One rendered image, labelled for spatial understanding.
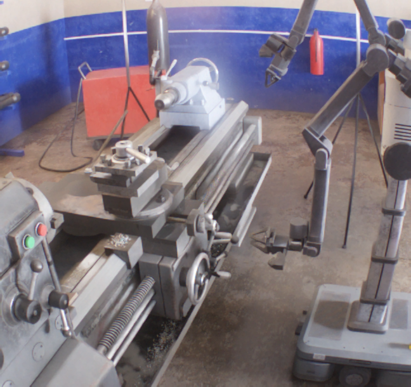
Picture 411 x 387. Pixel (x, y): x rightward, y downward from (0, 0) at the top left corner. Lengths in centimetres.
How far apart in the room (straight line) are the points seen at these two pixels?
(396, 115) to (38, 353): 137
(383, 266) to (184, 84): 145
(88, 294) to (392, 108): 120
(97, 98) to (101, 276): 333
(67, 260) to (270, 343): 115
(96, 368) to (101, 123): 374
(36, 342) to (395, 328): 163
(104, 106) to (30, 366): 381
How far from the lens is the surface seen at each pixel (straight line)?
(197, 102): 277
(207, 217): 169
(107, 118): 479
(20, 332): 114
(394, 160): 169
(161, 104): 241
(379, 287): 205
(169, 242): 166
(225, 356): 238
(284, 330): 252
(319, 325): 219
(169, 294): 175
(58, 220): 143
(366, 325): 216
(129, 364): 184
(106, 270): 160
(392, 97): 161
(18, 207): 110
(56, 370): 129
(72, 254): 193
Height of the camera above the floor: 177
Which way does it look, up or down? 26 degrees down
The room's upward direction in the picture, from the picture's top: 3 degrees counter-clockwise
